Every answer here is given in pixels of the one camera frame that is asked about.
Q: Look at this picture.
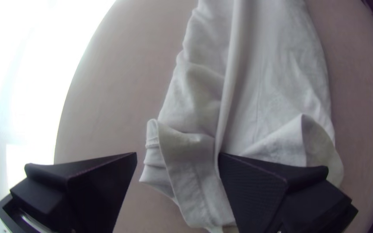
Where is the off-white t-shirt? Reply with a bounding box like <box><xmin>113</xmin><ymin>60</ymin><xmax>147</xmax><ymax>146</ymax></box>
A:
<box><xmin>139</xmin><ymin>0</ymin><xmax>345</xmax><ymax>233</ymax></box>

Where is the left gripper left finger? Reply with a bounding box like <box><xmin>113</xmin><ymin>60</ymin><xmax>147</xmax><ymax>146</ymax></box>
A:
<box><xmin>9</xmin><ymin>152</ymin><xmax>138</xmax><ymax>233</ymax></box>

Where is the white translucent curtain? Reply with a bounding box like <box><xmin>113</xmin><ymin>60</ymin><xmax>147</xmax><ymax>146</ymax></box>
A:
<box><xmin>0</xmin><ymin>0</ymin><xmax>117</xmax><ymax>233</ymax></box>

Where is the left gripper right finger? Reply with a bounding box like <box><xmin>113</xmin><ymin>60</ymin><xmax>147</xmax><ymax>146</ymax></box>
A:
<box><xmin>218</xmin><ymin>152</ymin><xmax>359</xmax><ymax>233</ymax></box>

